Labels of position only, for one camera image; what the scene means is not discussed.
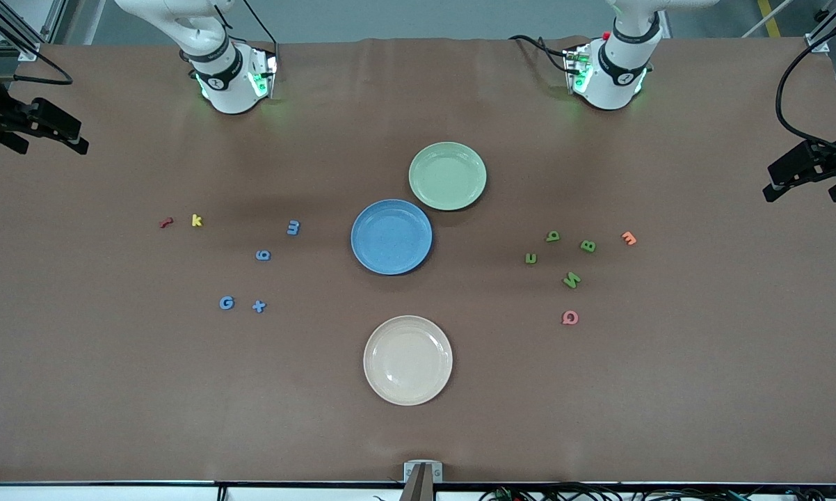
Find black arm base cable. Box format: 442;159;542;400
508;33;575;74
241;0;280;63

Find blue plate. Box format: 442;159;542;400
351;199;433;276

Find light green plate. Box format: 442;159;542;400
408;141;488;212

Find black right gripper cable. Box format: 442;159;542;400
0;3;75;86

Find aluminium frame profile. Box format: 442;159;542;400
0;0;67;62
804;0;836;55

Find silver camera mount bracket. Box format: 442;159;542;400
399;461;444;501

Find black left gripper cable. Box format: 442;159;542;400
775;28;836;147

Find black left arm base cable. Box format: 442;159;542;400
508;33;575;74

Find black right arm base cable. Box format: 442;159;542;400
241;0;280;63

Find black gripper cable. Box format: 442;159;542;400
775;28;836;147
0;3;75;86

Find brown table cover sheet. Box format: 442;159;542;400
0;36;836;484

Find cream plate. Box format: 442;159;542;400
363;315;454;407

